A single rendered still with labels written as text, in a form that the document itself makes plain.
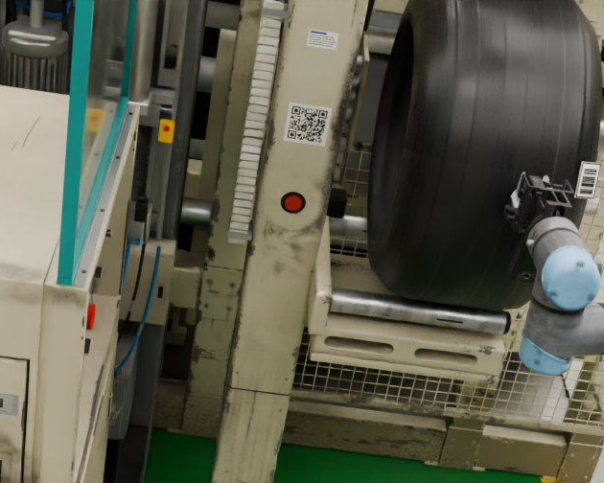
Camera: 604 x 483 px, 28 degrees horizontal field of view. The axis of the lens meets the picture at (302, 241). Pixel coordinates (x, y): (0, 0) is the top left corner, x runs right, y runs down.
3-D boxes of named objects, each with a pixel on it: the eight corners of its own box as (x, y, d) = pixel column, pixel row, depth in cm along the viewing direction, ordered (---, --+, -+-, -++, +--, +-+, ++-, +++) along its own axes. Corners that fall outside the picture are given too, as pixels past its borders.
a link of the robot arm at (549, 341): (600, 377, 171) (618, 310, 167) (530, 380, 168) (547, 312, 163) (573, 348, 178) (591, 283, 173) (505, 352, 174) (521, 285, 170)
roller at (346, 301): (322, 303, 226) (323, 314, 222) (326, 282, 224) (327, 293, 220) (503, 327, 229) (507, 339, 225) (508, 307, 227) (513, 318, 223)
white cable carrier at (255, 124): (227, 241, 225) (264, 0, 200) (228, 228, 229) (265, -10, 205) (250, 245, 225) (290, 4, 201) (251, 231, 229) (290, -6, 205)
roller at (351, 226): (322, 236, 245) (325, 214, 244) (320, 230, 250) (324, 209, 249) (488, 259, 248) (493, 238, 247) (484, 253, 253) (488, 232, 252)
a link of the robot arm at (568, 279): (539, 314, 162) (552, 258, 158) (523, 277, 172) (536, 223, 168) (595, 320, 163) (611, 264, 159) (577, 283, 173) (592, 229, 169)
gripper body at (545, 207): (568, 178, 183) (586, 210, 172) (554, 228, 187) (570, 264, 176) (520, 171, 183) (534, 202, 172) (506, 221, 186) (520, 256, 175)
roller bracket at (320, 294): (307, 335, 220) (316, 291, 215) (307, 226, 254) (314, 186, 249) (325, 338, 221) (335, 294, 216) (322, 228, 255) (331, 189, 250)
